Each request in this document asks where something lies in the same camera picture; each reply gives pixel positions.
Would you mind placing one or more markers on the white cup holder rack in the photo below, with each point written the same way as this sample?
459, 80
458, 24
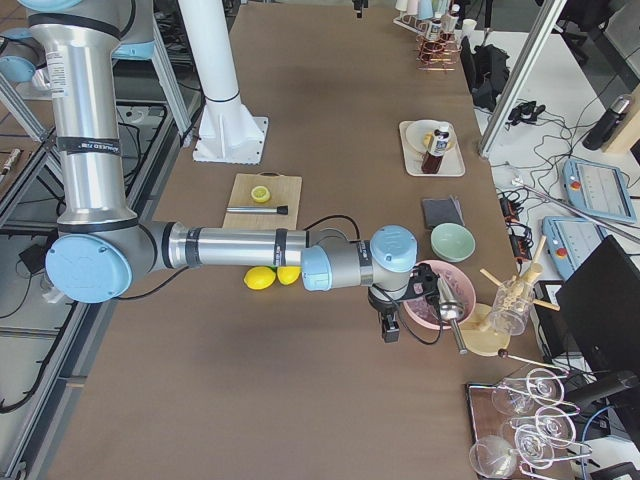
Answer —
414, 15

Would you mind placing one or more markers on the yellow lemon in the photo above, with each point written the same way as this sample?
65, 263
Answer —
259, 278
288, 275

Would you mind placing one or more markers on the aluminium frame post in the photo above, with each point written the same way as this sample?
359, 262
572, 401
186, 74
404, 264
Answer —
535, 41

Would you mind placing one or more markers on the cream rabbit tray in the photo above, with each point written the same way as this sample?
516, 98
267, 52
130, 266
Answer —
452, 164

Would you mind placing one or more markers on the blue teach pendant far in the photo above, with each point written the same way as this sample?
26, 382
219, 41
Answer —
598, 190

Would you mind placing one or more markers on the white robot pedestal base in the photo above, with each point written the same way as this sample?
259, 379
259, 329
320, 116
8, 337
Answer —
228, 132

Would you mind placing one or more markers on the black laptop monitor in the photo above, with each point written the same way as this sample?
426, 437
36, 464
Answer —
600, 305

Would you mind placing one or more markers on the blue teach pendant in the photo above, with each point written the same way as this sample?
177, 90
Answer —
598, 190
571, 241

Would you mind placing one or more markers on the yellow lemon far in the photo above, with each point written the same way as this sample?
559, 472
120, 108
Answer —
288, 275

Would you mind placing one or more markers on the white round plate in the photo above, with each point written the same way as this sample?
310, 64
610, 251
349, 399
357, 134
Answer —
415, 131

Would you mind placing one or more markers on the braided glazed donut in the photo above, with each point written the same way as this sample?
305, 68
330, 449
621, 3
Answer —
427, 139

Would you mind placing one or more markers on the wooden cup tree stand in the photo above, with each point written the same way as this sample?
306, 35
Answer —
480, 337

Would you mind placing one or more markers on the clear glass mug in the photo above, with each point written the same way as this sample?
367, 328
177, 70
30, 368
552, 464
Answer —
510, 312

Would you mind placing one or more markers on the copper wire bottle rack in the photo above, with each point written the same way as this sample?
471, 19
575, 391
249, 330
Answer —
442, 55

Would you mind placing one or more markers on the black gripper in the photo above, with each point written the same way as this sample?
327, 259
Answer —
381, 303
359, 9

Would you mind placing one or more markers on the black thermos bottle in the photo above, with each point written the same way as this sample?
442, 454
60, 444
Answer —
608, 122

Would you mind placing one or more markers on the bottle in copper rack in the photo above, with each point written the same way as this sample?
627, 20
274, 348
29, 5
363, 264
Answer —
433, 32

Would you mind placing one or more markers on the dark tea bottle on tray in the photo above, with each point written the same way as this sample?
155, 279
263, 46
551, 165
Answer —
436, 149

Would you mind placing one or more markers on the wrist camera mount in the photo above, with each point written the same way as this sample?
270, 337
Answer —
423, 283

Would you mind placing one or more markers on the pink ice bowl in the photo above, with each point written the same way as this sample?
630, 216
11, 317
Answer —
423, 314

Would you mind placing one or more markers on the grey folded cloth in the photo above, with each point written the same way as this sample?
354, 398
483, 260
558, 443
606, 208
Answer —
440, 211

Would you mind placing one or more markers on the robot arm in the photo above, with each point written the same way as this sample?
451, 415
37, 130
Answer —
103, 247

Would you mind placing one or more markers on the wooden cutting board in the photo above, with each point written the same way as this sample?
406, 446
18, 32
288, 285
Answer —
284, 190

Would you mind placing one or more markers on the yellow lemon near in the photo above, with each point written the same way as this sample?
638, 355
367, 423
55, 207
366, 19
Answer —
259, 278

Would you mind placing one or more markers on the green bowl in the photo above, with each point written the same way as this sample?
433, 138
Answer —
452, 242

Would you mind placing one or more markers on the half lemon slice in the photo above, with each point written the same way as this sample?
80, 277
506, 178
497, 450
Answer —
260, 194

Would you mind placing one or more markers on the blue teach pendant near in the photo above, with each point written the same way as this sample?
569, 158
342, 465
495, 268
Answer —
571, 241

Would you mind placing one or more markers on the metal ice scoop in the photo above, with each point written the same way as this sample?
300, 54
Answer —
451, 311

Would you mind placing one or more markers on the steel muddler rod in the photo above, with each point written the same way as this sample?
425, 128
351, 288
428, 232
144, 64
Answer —
259, 210

